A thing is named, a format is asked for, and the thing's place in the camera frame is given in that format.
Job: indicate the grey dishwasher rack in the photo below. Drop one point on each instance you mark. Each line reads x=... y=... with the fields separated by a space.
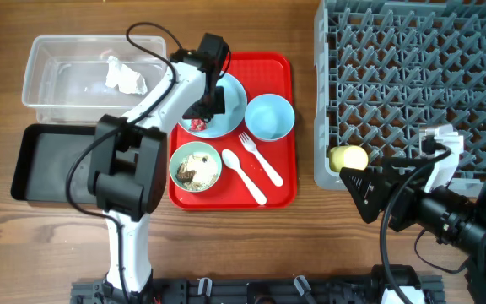
x=386 y=69

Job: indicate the white tissue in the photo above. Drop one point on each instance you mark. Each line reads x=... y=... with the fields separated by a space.
x=127 y=81

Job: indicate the red snack wrapper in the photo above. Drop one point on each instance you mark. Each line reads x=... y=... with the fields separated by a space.
x=198 y=125

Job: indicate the white plastic fork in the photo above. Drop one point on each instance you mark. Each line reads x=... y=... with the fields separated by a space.
x=251 y=147

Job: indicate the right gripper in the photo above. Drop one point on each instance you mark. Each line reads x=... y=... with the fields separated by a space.
x=407 y=187

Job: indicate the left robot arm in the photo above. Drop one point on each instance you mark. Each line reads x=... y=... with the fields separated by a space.
x=127 y=173

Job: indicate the green bowl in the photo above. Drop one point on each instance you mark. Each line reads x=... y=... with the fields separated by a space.
x=192 y=148

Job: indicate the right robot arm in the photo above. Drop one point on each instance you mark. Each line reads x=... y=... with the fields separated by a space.
x=475 y=265

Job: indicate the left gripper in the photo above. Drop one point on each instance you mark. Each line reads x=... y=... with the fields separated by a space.
x=218 y=106

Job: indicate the light blue plate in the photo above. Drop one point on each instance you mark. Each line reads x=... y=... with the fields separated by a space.
x=235 y=107

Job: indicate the black food waste tray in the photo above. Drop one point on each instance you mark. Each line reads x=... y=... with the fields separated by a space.
x=46 y=154

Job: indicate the white plastic spoon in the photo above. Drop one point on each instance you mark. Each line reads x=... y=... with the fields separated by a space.
x=232 y=161

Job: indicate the clear plastic waste bin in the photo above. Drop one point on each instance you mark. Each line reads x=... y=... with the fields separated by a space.
x=64 y=80

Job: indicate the light blue bowl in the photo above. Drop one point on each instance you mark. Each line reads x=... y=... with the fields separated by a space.
x=269 y=117

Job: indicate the yellow cup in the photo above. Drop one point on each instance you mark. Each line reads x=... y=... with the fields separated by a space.
x=350 y=156

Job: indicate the red serving tray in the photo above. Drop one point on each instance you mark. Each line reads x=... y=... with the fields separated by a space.
x=259 y=73

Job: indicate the food scraps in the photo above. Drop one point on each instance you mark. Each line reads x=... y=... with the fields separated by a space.
x=197 y=172

